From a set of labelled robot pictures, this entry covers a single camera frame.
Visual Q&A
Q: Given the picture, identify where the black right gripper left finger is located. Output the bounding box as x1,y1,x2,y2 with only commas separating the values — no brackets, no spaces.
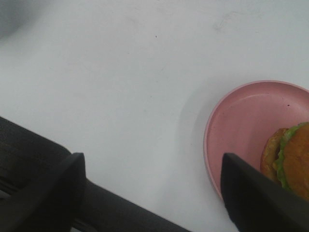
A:
0,153,85,232

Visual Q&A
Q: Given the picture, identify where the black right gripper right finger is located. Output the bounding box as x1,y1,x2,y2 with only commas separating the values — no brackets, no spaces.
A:
221,153,309,232

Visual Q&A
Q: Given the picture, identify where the burger with lettuce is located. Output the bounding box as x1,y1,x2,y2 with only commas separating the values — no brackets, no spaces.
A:
260,122,309,201

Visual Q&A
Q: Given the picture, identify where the pink round plate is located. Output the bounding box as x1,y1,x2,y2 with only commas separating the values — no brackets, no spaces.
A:
203,80,309,197

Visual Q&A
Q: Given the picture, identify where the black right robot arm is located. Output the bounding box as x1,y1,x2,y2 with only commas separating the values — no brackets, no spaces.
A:
0,118,309,232

